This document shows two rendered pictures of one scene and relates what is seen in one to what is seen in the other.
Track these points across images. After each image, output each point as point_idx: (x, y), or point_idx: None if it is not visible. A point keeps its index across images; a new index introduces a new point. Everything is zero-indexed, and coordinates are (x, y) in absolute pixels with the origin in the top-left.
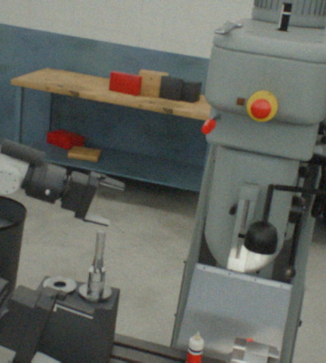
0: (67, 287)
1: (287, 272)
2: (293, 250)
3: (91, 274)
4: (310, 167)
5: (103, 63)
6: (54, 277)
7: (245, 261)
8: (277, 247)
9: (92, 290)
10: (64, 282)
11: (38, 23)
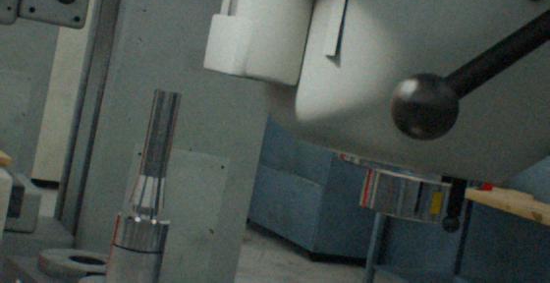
0: (87, 266)
1: (394, 91)
2: (515, 32)
3: (115, 220)
4: None
5: None
6: (106, 255)
7: (266, 41)
8: None
9: (106, 272)
10: (106, 264)
11: None
